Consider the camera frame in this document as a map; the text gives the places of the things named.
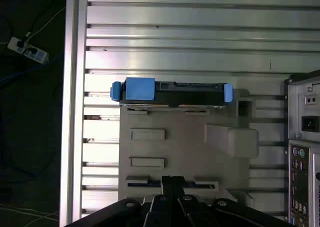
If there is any white power strip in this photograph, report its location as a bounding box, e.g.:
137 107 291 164
6 36 50 64

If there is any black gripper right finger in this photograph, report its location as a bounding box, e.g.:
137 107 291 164
171 176 296 227

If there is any black cable with plug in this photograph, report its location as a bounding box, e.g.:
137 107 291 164
15 0 62 50

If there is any hard disk in blue carrier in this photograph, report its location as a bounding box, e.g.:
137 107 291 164
109 76 234 111

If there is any blue cable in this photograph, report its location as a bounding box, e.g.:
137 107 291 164
0 53 64 88

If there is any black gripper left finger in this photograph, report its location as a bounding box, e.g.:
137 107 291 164
64 175 176 227

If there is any thin white cable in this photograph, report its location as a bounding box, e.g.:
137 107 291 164
0 202 60 227
24 5 67 41

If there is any silver PC case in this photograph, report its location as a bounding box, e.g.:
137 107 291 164
284 69 320 227

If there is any grey parts rack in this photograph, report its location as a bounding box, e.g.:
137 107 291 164
117 88 260 209

